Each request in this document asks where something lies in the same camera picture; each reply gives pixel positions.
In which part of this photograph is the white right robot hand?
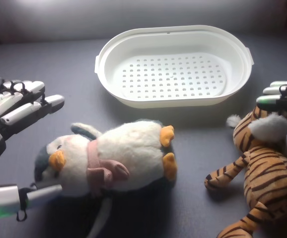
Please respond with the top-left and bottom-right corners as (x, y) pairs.
(256, 76), (287, 172)

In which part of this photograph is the plush striped tiger toy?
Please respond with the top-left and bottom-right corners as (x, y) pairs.
(204, 107), (287, 238)

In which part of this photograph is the white perforated plastic oval basket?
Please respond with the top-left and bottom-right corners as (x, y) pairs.
(94, 24), (255, 109)

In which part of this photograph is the plush penguin with pink scarf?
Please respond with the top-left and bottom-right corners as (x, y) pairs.
(33, 119), (178, 198)

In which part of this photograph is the grey table cloth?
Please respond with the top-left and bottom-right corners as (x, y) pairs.
(0, 32), (287, 238)

